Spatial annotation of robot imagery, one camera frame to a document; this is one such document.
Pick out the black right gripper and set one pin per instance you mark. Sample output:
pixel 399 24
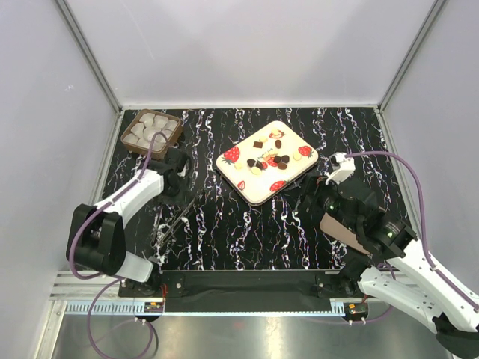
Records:
pixel 315 188

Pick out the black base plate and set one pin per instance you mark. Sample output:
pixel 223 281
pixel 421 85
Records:
pixel 254 291

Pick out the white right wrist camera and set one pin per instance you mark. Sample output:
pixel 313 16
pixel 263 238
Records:
pixel 343 167

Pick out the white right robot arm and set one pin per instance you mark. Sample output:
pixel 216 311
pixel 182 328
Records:
pixel 388 261

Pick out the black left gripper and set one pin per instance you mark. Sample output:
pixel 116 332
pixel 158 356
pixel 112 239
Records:
pixel 179 179

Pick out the white chocolate front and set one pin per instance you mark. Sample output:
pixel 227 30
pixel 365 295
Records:
pixel 256 170

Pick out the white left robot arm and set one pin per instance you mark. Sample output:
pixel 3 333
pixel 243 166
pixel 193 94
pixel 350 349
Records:
pixel 97 239

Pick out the brown chocolate box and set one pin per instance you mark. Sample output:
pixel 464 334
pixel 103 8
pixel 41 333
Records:
pixel 150 127

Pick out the strawberry print tray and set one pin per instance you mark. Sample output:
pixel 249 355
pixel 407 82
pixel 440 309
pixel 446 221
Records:
pixel 258 189

